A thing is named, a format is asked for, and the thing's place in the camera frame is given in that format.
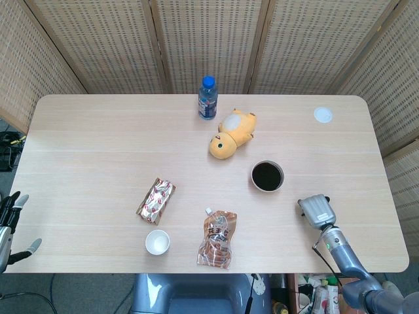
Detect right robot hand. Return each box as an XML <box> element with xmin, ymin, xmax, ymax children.
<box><xmin>297</xmin><ymin>194</ymin><xmax>338</xmax><ymax>230</ymax></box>

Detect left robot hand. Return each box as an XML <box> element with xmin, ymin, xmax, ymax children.
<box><xmin>0</xmin><ymin>191</ymin><xmax>43</xmax><ymax>273</ymax></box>

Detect white bowl with dark liquid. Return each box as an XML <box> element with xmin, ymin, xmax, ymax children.
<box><xmin>251</xmin><ymin>160</ymin><xmax>284</xmax><ymax>193</ymax></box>

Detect red-brown storage bin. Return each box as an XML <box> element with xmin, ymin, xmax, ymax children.
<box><xmin>287</xmin><ymin>273</ymin><xmax>350</xmax><ymax>314</ymax></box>

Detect white carton with red print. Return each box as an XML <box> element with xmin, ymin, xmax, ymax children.
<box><xmin>313</xmin><ymin>283</ymin><xmax>342</xmax><ymax>314</ymax></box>

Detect woven folding screen panel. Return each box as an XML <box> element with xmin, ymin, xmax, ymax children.
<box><xmin>0</xmin><ymin>0</ymin><xmax>89</xmax><ymax>135</ymax></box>
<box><xmin>382</xmin><ymin>139</ymin><xmax>419</xmax><ymax>232</ymax></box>
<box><xmin>337</xmin><ymin>0</ymin><xmax>419</xmax><ymax>158</ymax></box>
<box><xmin>24</xmin><ymin>0</ymin><xmax>173</xmax><ymax>96</ymax></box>
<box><xmin>247</xmin><ymin>0</ymin><xmax>405</xmax><ymax>96</ymax></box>
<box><xmin>149</xmin><ymin>0</ymin><xmax>272</xmax><ymax>96</ymax></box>

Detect white round table grommet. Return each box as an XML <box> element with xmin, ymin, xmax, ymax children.
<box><xmin>313</xmin><ymin>107</ymin><xmax>334</xmax><ymax>124</ymax></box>

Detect brown peanut butter pouch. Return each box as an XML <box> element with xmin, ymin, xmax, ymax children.
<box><xmin>196</xmin><ymin>207</ymin><xmax>238</xmax><ymax>270</ymax></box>

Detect yellow plush toy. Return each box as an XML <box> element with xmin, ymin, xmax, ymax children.
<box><xmin>208</xmin><ymin>108</ymin><xmax>257</xmax><ymax>160</ymax></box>

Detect grey robot torso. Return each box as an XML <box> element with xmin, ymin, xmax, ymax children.
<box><xmin>130</xmin><ymin>273</ymin><xmax>272</xmax><ymax>314</ymax></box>

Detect gold foil snack packet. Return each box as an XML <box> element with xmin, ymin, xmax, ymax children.
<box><xmin>136</xmin><ymin>177</ymin><xmax>177</xmax><ymax>226</ymax></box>

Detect white paper cup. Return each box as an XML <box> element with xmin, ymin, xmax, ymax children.
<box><xmin>145</xmin><ymin>229</ymin><xmax>172</xmax><ymax>256</ymax></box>

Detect blue-capped drink bottle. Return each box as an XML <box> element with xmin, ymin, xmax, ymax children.
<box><xmin>197</xmin><ymin>75</ymin><xmax>219</xmax><ymax>120</ymax></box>

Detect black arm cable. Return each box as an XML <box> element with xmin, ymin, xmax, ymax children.
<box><xmin>312</xmin><ymin>241</ymin><xmax>345</xmax><ymax>285</ymax></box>

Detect black floor cables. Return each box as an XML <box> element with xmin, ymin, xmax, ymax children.
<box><xmin>0</xmin><ymin>130</ymin><xmax>26</xmax><ymax>171</ymax></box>

